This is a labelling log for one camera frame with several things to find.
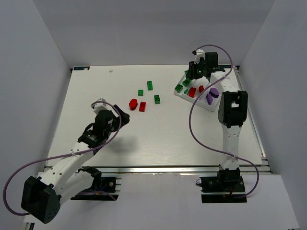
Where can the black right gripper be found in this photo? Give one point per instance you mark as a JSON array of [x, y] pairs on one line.
[[194, 71]]

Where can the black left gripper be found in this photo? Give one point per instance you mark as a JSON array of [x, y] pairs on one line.
[[117, 117]]

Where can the green long lego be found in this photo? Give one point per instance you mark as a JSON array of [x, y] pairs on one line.
[[186, 82], [149, 85]]

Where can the red round lego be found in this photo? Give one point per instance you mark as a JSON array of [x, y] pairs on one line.
[[133, 104]]

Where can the red square lego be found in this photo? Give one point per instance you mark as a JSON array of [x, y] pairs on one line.
[[201, 88]]

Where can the green square lego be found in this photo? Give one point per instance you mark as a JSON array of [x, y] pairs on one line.
[[178, 88]]

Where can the small red lego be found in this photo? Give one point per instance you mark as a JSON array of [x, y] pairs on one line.
[[192, 92]]

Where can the red rectangular lego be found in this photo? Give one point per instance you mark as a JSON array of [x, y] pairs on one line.
[[142, 107]]

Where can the purple round lego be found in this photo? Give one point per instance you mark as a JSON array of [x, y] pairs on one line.
[[214, 92]]

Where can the green long lego top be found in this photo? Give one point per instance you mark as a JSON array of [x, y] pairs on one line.
[[149, 85]]

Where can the purple small lego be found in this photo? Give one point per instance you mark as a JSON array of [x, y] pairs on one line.
[[209, 99]]

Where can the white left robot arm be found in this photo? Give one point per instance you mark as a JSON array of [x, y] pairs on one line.
[[44, 195]]

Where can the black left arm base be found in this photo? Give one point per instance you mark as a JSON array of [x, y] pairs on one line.
[[103, 188]]

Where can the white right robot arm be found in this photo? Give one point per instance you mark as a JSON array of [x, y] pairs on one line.
[[232, 112]]

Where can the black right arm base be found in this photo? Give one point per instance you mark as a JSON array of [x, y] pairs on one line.
[[226, 187]]

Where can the green lego centre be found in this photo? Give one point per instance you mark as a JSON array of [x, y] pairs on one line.
[[157, 99]]

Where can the blue table label left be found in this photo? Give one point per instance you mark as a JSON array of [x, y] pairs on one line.
[[81, 68]]

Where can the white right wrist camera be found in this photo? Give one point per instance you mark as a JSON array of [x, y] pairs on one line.
[[199, 53]]

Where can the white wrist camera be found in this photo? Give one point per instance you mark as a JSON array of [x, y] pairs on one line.
[[99, 105], [199, 53]]

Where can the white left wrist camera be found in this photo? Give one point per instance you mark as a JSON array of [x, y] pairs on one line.
[[99, 105]]

